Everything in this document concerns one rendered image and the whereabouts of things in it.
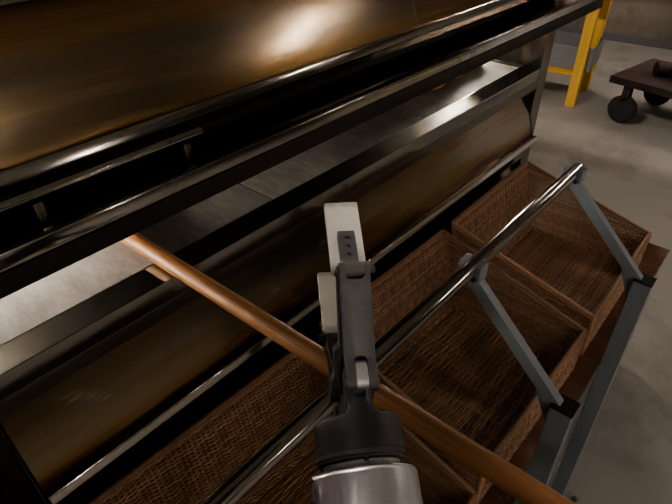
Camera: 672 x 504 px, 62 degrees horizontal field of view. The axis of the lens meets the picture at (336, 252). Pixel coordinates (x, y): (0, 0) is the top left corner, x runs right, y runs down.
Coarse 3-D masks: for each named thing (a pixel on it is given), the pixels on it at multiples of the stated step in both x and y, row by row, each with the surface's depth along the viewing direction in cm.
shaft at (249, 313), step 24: (144, 240) 98; (168, 264) 93; (216, 288) 87; (240, 312) 84; (264, 312) 83; (288, 336) 79; (312, 360) 76; (384, 408) 70; (408, 408) 68; (432, 432) 66; (456, 432) 66; (456, 456) 65; (480, 456) 63; (504, 480) 61; (528, 480) 61
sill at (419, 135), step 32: (480, 96) 164; (416, 128) 145; (448, 128) 151; (352, 160) 130; (384, 160) 132; (288, 192) 118; (320, 192) 118; (256, 224) 107; (288, 224) 113; (192, 256) 99; (224, 256) 102; (128, 288) 92; (160, 288) 93; (64, 320) 85; (96, 320) 85; (128, 320) 90; (0, 352) 80; (32, 352) 80; (64, 352) 83; (0, 384) 77
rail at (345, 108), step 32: (576, 0) 153; (512, 32) 126; (448, 64) 109; (384, 96) 96; (288, 128) 81; (224, 160) 74; (160, 192) 68; (64, 224) 60; (96, 224) 62; (0, 256) 56; (32, 256) 58
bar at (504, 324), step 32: (544, 192) 119; (576, 192) 131; (512, 224) 108; (608, 224) 130; (480, 256) 100; (448, 288) 93; (480, 288) 100; (640, 288) 130; (416, 320) 86; (384, 352) 81; (608, 352) 143; (544, 384) 100; (608, 384) 148; (320, 416) 72; (544, 416) 105; (288, 448) 69; (544, 448) 106; (576, 448) 165; (224, 480) 64; (256, 480) 65; (544, 480) 110
